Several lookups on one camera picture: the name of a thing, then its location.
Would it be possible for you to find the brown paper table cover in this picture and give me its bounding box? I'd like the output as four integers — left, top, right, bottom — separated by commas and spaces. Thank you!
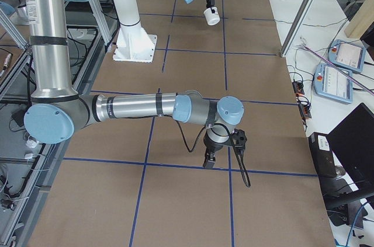
28, 0, 335, 246

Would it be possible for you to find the blue teach pendant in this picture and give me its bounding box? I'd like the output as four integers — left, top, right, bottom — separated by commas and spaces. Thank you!
328, 39, 366, 74
313, 63, 353, 104

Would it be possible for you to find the grey aluminium frame post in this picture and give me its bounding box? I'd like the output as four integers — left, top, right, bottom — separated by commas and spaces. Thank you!
280, 0, 314, 57

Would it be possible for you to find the near blue teach pendant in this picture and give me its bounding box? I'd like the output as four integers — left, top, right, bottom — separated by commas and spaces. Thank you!
313, 63, 353, 104

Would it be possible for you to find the white smiley face mug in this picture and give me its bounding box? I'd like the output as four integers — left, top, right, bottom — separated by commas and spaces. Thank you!
203, 6, 220, 26

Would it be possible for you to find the wooden beam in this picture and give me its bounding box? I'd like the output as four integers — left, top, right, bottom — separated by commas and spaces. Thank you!
345, 0, 373, 38

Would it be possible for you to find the black orange power strip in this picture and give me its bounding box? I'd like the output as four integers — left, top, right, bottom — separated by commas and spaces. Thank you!
292, 81, 311, 120

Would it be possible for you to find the black laptop computer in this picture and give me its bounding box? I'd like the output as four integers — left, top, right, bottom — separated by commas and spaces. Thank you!
324, 103, 373, 210

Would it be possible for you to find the far blue teach pendant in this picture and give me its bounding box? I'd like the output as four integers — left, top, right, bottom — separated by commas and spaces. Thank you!
328, 39, 366, 74

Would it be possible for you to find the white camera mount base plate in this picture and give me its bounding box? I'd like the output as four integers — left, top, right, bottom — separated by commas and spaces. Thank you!
113, 26, 157, 63

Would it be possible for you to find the black box device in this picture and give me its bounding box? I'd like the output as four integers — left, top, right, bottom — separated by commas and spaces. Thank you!
308, 132, 346, 178

